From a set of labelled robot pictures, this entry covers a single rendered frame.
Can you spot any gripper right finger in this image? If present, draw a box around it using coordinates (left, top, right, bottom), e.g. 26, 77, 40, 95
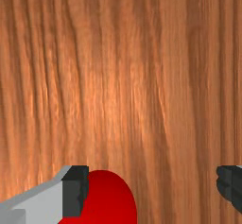
216, 164, 242, 215

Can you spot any red ball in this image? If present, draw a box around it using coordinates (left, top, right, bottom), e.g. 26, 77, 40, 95
58, 169, 138, 224

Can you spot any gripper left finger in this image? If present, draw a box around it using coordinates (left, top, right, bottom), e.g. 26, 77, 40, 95
0, 164, 90, 224

